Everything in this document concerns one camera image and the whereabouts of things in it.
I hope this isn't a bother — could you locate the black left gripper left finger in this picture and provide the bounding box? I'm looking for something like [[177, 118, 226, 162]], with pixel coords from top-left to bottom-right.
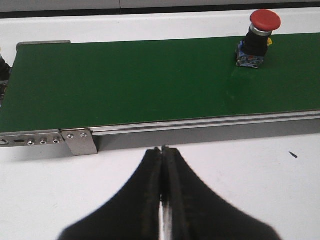
[[59, 148, 162, 240]]

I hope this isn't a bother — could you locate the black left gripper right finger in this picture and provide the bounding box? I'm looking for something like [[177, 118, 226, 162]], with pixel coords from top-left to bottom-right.
[[162, 147, 280, 240]]

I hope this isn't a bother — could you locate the dark push button at left edge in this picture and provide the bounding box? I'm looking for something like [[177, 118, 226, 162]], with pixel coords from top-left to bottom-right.
[[0, 55, 12, 106]]

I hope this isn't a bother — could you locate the grey stone counter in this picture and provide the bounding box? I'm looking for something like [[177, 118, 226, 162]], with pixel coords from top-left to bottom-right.
[[0, 0, 320, 13]]

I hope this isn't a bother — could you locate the aluminium conveyor frame rail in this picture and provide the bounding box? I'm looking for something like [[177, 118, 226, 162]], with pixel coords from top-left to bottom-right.
[[0, 40, 320, 156]]

